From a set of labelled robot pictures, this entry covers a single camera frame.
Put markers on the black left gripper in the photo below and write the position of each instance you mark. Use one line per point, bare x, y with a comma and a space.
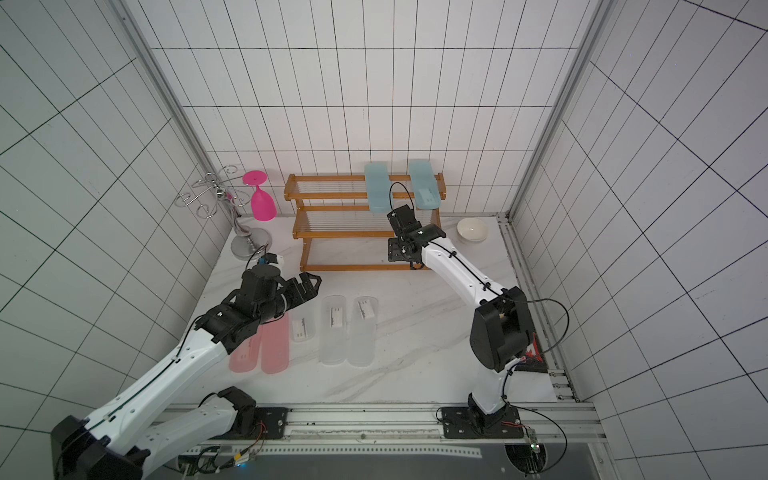
298, 296

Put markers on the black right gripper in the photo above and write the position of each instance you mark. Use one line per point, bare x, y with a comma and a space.
399, 249

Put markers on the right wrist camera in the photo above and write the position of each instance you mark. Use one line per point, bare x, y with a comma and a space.
402, 220

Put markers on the pink pencil case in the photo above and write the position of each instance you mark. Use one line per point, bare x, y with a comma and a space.
275, 345
246, 357

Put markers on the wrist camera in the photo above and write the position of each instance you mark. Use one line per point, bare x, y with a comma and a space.
402, 220
272, 259

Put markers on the magenta plastic goblet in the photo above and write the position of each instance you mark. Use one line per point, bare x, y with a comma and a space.
262, 204

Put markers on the electronics board with wires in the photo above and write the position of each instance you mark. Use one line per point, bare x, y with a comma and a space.
530, 458

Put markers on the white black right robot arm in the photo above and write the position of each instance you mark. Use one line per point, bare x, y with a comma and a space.
501, 332

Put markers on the chrome glass holder stand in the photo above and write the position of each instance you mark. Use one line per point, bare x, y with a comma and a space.
216, 194

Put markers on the white ceramic bowl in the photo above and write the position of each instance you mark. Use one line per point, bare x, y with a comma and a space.
472, 230

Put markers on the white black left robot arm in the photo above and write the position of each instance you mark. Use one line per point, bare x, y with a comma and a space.
156, 384

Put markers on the black red snack bag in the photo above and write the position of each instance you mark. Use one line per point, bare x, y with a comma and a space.
533, 360

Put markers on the orange wooden two-tier shelf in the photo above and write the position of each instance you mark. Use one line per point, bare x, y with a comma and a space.
336, 207

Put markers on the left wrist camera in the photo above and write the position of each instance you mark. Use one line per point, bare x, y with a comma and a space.
272, 259

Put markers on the pink pencil case right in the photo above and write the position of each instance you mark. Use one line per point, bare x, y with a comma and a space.
275, 345

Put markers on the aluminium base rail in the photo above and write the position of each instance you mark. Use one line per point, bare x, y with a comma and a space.
392, 428

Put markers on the pink pencil case left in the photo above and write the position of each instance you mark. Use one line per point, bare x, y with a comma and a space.
246, 357

